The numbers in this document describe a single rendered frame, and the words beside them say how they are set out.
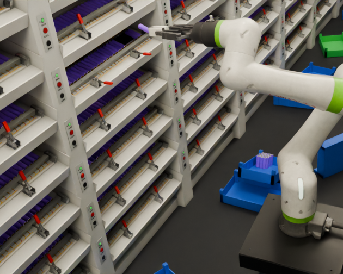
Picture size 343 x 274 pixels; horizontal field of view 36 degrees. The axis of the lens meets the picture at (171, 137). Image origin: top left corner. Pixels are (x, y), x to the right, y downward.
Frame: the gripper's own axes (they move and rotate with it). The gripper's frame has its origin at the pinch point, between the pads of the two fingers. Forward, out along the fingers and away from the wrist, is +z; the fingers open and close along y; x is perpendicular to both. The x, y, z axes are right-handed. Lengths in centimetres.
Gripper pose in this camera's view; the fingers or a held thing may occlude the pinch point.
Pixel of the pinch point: (158, 31)
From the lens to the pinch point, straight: 196.1
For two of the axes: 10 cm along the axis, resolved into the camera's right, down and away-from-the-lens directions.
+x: 1.5, 8.8, 4.5
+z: -8.2, -1.5, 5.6
